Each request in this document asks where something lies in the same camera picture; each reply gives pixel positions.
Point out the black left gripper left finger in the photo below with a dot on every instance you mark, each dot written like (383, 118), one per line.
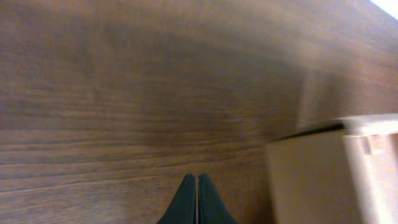
(182, 208)

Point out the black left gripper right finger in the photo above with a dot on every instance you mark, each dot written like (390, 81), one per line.
(211, 208)

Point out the brown cardboard box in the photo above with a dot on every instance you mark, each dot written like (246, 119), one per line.
(340, 171)

